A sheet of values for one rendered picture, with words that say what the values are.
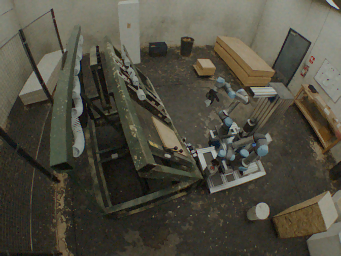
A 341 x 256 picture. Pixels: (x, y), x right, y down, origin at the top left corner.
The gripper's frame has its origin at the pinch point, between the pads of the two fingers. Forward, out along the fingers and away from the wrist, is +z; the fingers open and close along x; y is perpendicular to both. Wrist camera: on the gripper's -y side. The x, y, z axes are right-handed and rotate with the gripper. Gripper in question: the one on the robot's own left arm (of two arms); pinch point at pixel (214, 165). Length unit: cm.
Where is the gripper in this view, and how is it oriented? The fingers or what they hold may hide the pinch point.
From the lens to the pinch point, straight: 204.7
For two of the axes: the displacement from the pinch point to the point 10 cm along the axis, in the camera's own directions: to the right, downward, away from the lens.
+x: 3.9, 7.5, -5.3
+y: -9.2, 2.7, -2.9
